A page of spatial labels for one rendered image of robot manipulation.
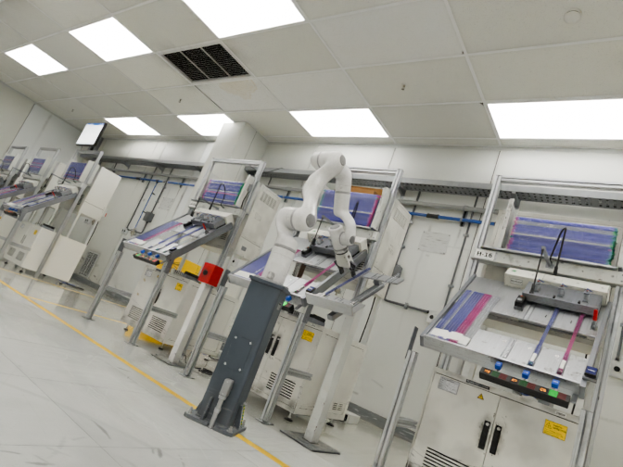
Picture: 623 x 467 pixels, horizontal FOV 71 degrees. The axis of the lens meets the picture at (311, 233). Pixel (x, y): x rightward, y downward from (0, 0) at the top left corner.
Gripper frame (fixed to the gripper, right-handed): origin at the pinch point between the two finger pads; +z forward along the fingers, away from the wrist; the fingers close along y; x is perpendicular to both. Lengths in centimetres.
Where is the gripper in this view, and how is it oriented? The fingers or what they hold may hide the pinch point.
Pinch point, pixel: (348, 272)
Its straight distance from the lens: 265.3
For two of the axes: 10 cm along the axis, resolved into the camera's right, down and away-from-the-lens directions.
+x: -6.6, 4.6, -5.9
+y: -7.0, -1.0, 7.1
